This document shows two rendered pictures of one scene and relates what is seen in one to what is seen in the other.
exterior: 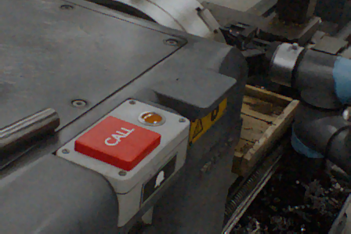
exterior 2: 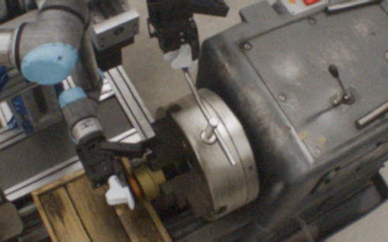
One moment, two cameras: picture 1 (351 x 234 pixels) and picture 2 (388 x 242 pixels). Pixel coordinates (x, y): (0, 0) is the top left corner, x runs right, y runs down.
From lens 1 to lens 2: 1.77 m
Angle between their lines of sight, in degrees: 86
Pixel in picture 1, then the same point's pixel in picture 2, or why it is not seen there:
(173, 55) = (254, 35)
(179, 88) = (268, 13)
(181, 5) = (192, 110)
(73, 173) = not seen: outside the picture
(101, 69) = (293, 37)
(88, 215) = not seen: outside the picture
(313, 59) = (87, 109)
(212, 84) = (252, 11)
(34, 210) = not seen: outside the picture
